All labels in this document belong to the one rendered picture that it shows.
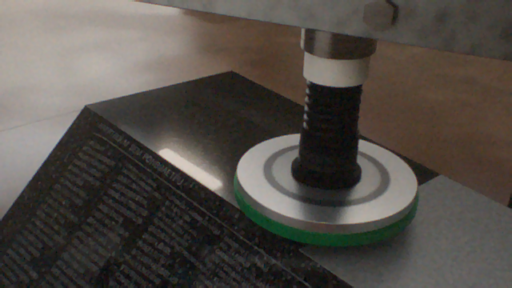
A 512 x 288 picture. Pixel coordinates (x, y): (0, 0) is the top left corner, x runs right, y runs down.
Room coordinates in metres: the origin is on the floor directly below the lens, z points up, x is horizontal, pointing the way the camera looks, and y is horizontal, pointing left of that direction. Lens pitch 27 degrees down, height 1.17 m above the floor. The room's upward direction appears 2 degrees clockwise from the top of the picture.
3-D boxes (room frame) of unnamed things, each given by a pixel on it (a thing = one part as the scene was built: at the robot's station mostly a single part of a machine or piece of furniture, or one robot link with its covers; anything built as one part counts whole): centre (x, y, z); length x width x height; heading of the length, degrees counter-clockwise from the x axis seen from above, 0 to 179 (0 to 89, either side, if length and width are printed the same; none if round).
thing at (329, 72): (0.55, -0.09, 1.00); 0.07 x 0.07 x 0.04
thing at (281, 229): (0.55, -0.09, 0.85); 0.22 x 0.22 x 0.04
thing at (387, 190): (0.55, -0.09, 0.85); 0.21 x 0.21 x 0.01
